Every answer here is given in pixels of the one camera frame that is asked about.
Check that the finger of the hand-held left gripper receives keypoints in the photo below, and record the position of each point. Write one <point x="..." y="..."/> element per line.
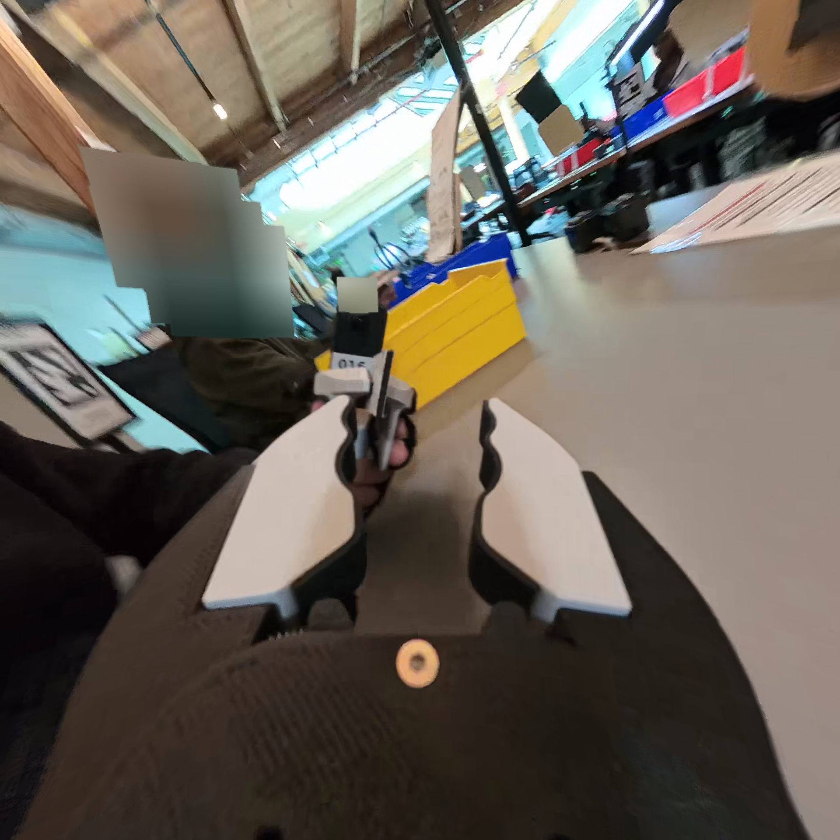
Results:
<point x="338" y="382"/>
<point x="401" y="399"/>

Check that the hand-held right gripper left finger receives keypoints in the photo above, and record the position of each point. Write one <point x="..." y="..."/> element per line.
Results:
<point x="289" y="518"/>

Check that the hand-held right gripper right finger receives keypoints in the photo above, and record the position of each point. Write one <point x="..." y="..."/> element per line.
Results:
<point x="544" y="525"/>

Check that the yellow plastic bin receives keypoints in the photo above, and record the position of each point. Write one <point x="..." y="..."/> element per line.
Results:
<point x="459" y="328"/>

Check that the person's left forearm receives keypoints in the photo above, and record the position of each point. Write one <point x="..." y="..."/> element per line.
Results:
<point x="131" y="485"/>

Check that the person's left hand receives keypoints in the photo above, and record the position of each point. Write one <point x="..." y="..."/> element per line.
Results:
<point x="371" y="485"/>

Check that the blue plastic bin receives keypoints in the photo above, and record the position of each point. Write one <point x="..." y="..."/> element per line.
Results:
<point x="485" y="253"/>

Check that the cardboard sheet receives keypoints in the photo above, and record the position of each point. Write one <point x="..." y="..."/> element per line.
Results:
<point x="443" y="190"/>

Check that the black office chair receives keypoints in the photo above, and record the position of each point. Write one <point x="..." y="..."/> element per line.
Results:
<point x="157" y="394"/>

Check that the black device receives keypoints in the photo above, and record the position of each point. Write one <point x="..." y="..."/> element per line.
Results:
<point x="627" y="216"/>
<point x="587" y="229"/>

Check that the framed tag poster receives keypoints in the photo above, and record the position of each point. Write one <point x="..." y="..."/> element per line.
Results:
<point x="52" y="374"/>

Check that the red storage bin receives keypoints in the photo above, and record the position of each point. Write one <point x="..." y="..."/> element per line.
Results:
<point x="587" y="157"/>
<point x="695" y="92"/>

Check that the blue storage bin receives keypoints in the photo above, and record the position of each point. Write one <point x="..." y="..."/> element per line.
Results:
<point x="643" y="119"/>

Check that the printed paper sheet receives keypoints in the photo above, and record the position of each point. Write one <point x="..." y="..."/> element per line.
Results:
<point x="754" y="207"/>

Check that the black metal post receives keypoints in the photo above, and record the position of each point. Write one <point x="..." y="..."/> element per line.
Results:
<point x="482" y="131"/>

